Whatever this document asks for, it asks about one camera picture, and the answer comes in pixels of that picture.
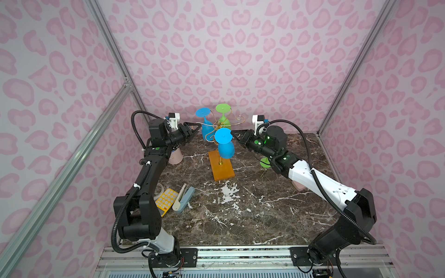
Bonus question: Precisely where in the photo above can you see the blue wine glass front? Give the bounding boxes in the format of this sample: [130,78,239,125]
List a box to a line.
[214,128,235,159]

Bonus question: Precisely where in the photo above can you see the blue wine glass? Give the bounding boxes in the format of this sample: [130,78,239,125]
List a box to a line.
[214,128,235,159]
[195,108,215,142]

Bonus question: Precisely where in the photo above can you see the blue wine glass back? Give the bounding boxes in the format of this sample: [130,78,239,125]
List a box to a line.
[195,108,215,142]

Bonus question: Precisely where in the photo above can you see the green wine glass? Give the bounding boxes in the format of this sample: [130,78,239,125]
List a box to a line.
[260,157,271,169]
[216,104,231,129]

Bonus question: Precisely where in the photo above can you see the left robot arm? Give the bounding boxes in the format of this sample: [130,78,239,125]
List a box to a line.
[111,110,202,267]

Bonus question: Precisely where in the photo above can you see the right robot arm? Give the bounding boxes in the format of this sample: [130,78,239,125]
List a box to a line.
[231,119,377,265]

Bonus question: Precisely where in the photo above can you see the green wine glass back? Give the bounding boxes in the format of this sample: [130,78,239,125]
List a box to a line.
[216,104,231,129]

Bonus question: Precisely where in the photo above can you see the wooden rack base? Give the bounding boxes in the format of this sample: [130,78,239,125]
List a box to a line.
[208,150,235,181]

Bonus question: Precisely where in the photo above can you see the pink metal pen bucket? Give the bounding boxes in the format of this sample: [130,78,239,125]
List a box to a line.
[169,148,183,165]

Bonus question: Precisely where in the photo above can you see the blue white stapler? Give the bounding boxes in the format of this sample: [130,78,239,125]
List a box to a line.
[172,184,195,213]

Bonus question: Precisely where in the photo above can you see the yellow calculator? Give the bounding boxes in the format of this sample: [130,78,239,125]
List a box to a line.
[155,188,178,217]

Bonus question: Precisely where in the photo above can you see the pink case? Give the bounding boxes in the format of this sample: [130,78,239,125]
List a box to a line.
[292,181,306,192]

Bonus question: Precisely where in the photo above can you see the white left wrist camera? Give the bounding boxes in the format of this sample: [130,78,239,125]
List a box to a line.
[165,112,180,131]

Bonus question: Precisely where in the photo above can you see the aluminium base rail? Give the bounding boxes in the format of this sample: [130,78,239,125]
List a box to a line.
[93,243,397,278]

